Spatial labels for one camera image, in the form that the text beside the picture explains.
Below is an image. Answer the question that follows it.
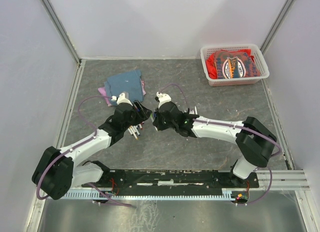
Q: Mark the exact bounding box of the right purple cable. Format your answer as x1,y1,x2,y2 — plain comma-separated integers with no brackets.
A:
159,83,282,206

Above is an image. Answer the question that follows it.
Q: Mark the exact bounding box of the pink cloth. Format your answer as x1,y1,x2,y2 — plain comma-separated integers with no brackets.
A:
97,80,146,107

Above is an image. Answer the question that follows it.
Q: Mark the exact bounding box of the white plastic basket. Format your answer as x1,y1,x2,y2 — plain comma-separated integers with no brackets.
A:
200,44,270,87

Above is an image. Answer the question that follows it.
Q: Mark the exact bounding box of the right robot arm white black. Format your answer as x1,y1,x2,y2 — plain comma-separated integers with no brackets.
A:
151,102,282,187

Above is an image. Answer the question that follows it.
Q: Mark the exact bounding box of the blue cloth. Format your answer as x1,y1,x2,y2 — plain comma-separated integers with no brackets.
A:
104,70,144,102

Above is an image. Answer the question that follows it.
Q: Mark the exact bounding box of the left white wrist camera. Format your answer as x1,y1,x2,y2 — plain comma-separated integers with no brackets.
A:
111,92,132,105

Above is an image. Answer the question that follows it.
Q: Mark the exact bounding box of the aluminium rail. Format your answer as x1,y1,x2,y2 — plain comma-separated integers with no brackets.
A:
256,170,310,191

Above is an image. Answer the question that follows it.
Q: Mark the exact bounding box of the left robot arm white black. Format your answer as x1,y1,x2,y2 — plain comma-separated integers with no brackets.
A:
31,101,152,200

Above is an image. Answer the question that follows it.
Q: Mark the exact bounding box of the purple cable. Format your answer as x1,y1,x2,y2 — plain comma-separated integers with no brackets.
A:
36,96,137,207
159,83,282,206

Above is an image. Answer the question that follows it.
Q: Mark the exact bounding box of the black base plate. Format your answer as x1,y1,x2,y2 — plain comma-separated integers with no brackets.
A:
93,169,259,195

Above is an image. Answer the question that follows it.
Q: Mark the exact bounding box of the yellow cap marker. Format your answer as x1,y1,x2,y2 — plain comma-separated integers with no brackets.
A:
128,126,140,140

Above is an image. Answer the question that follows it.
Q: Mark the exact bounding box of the red printed cloth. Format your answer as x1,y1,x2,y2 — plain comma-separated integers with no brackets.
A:
205,49,261,79

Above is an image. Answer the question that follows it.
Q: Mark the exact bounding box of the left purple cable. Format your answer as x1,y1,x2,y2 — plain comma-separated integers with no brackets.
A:
36,96,137,207

